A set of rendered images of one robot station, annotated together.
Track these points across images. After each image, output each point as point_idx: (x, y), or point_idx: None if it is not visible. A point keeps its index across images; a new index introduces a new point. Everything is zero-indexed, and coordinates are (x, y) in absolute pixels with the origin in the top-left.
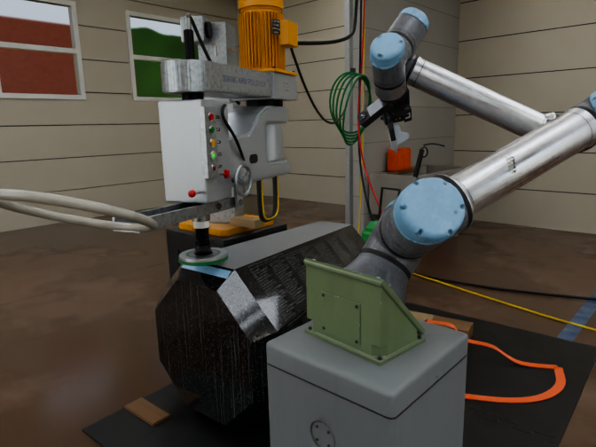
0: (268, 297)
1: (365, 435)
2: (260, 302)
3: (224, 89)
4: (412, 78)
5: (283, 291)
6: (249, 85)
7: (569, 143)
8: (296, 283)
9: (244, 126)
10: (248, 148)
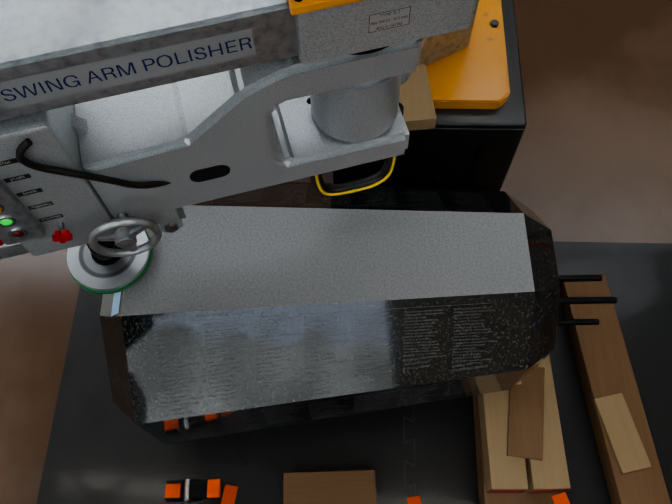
0: (157, 375)
1: None
2: (134, 378)
3: (22, 111)
4: None
5: (197, 375)
6: (154, 70)
7: None
8: (239, 370)
9: (198, 105)
10: (183, 164)
